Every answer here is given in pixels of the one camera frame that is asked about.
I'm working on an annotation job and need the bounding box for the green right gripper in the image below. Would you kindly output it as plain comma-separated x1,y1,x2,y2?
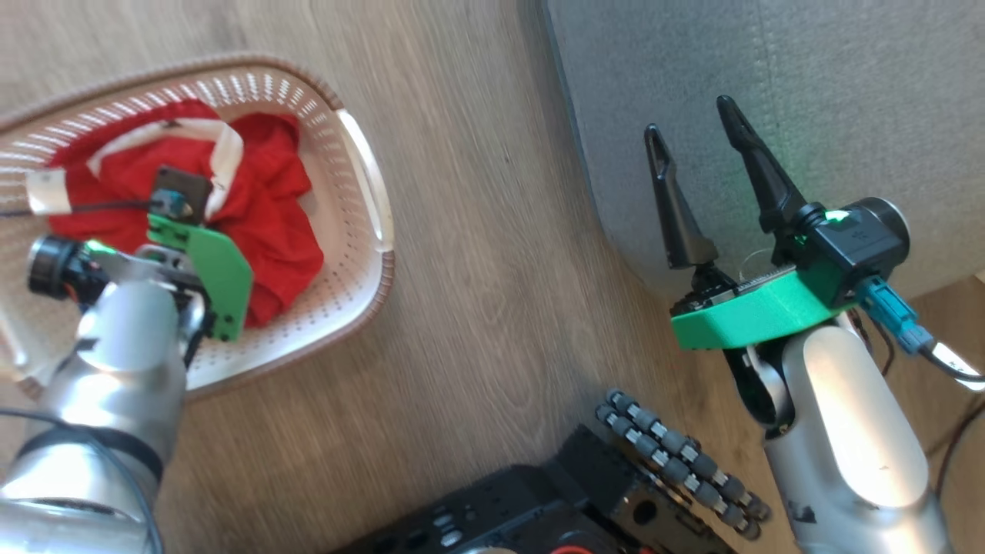
645,95,859,351

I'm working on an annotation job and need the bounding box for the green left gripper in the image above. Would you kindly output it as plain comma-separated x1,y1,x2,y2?
27,215,255,343

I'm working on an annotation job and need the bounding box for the red garment white trim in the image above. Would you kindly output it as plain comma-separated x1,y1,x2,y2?
27,98,247,239
208,114,326,328

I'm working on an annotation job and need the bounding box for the white perforated laundry basket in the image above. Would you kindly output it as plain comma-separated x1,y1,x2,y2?
0,52,396,401

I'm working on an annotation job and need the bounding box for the grey sofa seat cushion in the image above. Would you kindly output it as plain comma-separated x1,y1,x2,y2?
543,0,985,301

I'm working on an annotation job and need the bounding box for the black left camera cable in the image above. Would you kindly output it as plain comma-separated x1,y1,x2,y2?
0,191,193,221

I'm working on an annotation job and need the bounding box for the teal plug right camera cable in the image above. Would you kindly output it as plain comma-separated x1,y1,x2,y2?
856,277,985,385

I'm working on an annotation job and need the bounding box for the thin dark floor cable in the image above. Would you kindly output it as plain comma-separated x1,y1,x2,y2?
927,396,985,497

